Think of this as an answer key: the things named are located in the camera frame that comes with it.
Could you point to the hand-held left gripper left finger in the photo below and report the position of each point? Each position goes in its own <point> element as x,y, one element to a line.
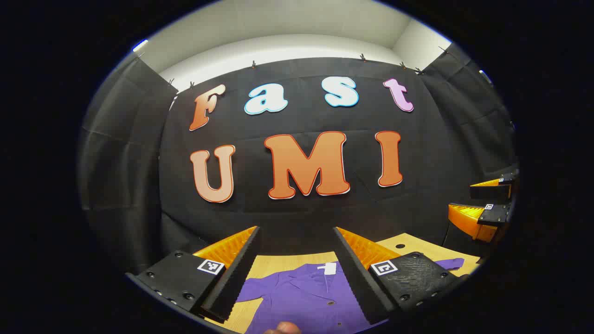
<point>236,278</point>

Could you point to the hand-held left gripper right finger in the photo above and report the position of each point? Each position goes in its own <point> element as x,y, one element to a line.
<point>357,283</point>

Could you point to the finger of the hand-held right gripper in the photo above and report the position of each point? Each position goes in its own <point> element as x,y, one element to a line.
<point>496,214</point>
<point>492,191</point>

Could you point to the purple knit cardigan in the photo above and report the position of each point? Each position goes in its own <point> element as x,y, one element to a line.
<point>306,297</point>

